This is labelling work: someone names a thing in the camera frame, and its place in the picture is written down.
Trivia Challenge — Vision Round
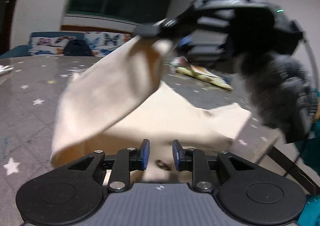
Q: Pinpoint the cream sweatshirt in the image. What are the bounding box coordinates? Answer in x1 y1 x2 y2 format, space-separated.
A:
50 36 252 182

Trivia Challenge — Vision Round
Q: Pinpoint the person's right hand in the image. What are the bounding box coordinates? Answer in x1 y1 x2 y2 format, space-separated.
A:
238 53 317 143

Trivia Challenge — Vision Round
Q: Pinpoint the blue corner sofa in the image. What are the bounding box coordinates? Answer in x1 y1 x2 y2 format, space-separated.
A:
0 31 133 60

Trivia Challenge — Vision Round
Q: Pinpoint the green patterned folded blanket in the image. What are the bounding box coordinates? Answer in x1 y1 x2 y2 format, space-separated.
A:
170 57 233 91

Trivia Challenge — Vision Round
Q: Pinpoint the dark blue backpack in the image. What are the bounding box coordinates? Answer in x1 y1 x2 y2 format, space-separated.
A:
63 40 93 57

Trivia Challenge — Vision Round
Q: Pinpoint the butterfly print cushion cover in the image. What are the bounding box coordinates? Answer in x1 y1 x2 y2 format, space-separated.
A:
28 32 133 57

